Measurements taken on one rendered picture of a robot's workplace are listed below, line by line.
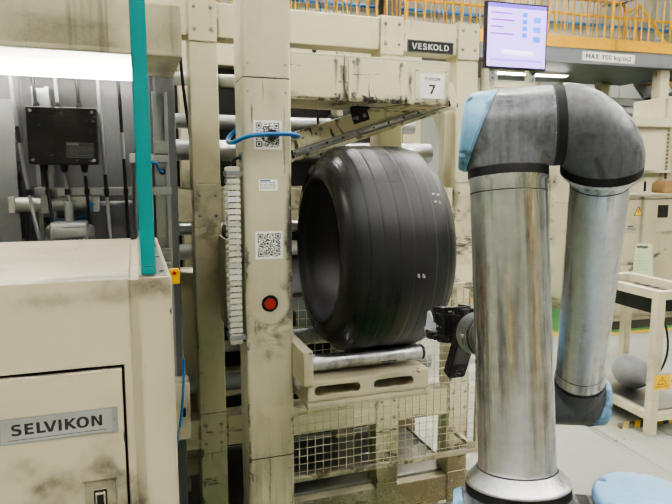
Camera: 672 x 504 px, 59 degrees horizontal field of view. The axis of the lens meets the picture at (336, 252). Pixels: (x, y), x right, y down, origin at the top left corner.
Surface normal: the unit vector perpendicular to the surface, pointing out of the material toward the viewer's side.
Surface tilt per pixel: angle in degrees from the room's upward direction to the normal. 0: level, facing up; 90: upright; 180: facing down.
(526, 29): 90
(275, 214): 90
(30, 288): 90
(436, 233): 77
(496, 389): 85
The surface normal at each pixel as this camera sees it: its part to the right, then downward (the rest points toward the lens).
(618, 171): 0.03, 0.50
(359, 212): -0.43, -0.21
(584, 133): -0.11, 0.34
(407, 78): 0.33, 0.12
